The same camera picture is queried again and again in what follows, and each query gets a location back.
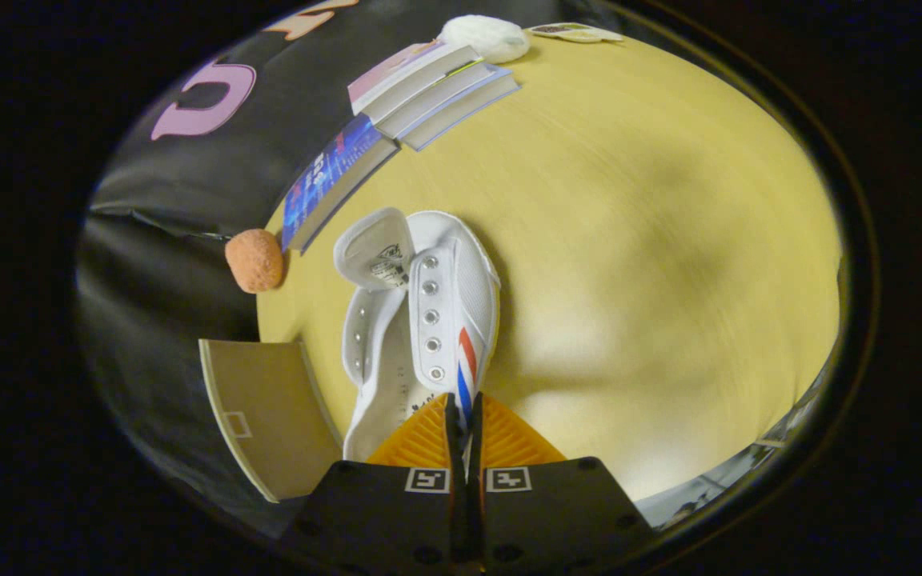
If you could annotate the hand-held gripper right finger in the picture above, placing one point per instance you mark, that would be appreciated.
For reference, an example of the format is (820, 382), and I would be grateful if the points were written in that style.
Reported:
(557, 520)

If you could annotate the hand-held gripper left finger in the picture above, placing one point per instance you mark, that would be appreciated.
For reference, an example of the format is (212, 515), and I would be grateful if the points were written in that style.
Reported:
(381, 520)

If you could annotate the beige storage box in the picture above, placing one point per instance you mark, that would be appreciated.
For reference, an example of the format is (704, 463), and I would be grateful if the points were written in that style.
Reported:
(269, 408)

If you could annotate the white canvas shoe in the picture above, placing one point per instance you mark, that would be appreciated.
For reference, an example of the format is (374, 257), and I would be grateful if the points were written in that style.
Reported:
(461, 272)

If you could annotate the orange round sponge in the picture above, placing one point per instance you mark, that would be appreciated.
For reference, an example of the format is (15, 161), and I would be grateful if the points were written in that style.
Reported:
(254, 260)

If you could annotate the blue cover book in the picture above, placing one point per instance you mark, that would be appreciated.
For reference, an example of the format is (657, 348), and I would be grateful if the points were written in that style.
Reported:
(329, 176)

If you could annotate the black backdrop cloth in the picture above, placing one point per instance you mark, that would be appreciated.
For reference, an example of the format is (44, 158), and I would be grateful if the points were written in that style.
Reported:
(157, 184)

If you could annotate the light blue edged book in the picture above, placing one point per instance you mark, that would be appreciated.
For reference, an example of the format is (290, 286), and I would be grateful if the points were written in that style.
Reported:
(469, 112)

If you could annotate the white paperback book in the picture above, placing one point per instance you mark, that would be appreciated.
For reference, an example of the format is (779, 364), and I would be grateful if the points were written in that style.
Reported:
(445, 96)

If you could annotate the white fluffy ball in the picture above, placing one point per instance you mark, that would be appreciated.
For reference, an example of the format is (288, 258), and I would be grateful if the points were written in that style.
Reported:
(485, 38)

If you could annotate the small printed card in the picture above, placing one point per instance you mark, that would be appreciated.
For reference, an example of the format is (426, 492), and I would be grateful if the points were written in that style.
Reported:
(577, 32)

